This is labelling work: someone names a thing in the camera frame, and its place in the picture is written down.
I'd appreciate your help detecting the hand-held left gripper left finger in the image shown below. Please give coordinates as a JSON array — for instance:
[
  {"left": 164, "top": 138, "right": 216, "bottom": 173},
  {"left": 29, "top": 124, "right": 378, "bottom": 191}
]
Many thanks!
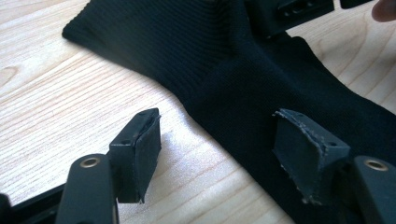
[{"left": 108, "top": 107, "right": 163, "bottom": 204}]

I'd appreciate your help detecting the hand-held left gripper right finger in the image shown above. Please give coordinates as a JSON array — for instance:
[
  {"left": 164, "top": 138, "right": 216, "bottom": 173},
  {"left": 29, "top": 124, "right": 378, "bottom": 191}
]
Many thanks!
[{"left": 272, "top": 108, "right": 351, "bottom": 206}]

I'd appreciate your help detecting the black sock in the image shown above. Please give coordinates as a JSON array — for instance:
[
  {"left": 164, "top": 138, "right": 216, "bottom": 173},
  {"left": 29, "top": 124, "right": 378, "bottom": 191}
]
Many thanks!
[{"left": 61, "top": 0, "right": 396, "bottom": 224}]

